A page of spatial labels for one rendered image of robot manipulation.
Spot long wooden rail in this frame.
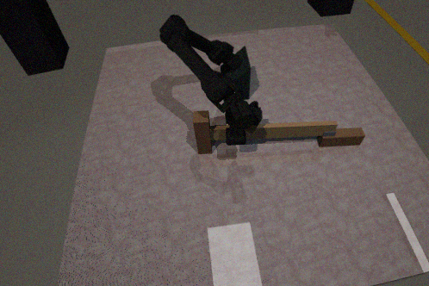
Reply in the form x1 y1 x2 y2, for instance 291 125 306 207
210 121 338 140

